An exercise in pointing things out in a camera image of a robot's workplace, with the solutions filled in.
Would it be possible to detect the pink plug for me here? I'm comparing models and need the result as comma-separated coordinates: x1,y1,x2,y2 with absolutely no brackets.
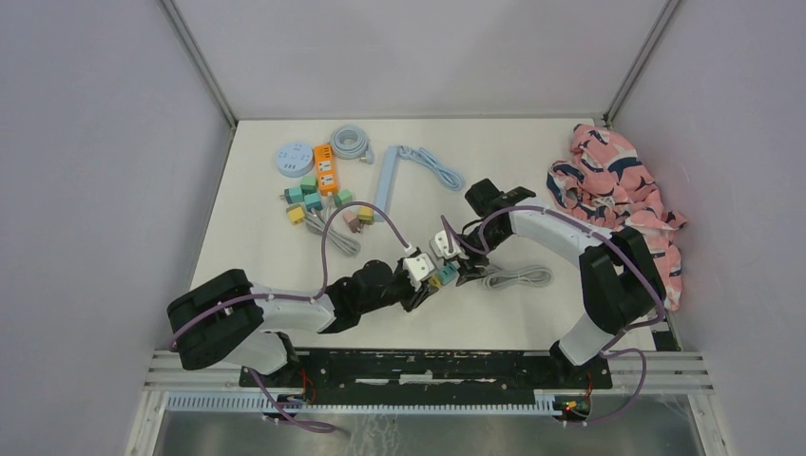
342,209,362,234

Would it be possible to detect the green plug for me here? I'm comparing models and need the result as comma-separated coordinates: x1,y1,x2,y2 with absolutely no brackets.
299,175,318,195
334,189,354,208

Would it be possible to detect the yellow USB charger plug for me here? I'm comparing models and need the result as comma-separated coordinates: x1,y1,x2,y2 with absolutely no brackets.
285,204,307,225

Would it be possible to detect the teal USB charger plug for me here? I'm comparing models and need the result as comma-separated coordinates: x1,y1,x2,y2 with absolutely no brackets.
280,186,305,205

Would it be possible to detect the orange power strip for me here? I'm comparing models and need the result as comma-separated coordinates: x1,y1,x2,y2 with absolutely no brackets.
313,143,339,197

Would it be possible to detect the round blue power socket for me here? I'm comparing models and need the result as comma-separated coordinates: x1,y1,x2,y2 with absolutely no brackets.
275,142,315,178

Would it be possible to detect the long blue power strip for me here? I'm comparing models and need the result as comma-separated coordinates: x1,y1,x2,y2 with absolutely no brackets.
374,145,400,213

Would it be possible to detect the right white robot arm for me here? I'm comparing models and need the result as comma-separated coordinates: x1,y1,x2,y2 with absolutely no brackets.
436,179,665,388

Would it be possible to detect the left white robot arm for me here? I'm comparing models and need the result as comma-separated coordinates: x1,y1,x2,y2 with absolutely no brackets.
167,256,436,387

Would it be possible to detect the pink patterned cloth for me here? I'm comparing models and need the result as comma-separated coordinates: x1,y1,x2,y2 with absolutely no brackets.
547,124,687,311

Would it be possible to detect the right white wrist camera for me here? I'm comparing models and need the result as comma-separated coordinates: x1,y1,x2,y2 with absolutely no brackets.
430,230,463,260

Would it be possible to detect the blue bundled strip cable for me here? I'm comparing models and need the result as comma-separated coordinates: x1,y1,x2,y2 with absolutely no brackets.
398,144,468,193

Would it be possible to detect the grey cable of white strip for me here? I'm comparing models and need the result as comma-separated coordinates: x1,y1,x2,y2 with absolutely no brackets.
481,264,554,291

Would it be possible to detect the grey bundled cable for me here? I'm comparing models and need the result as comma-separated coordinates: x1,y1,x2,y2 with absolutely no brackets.
303,210,363,258

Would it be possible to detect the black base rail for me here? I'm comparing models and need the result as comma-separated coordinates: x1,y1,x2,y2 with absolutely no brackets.
261,348,613,406

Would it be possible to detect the coiled blue socket cable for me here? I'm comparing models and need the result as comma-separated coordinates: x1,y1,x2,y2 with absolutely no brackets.
328,124,377,166

